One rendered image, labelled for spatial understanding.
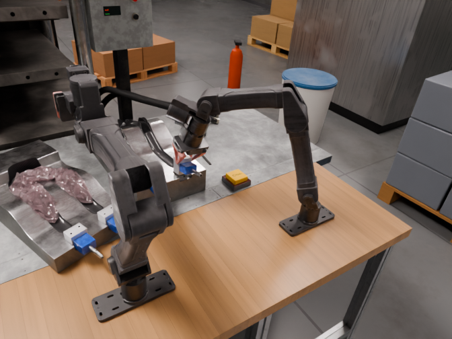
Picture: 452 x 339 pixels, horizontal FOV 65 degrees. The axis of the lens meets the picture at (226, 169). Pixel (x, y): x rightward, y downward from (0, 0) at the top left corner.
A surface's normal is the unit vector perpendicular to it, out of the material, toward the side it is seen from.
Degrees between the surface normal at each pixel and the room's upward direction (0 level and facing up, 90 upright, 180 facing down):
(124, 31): 90
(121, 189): 63
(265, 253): 0
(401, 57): 90
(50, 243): 0
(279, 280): 0
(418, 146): 90
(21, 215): 26
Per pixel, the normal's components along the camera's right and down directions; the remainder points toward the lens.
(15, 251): 0.07, -0.83
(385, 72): -0.83, 0.26
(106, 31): 0.58, 0.48
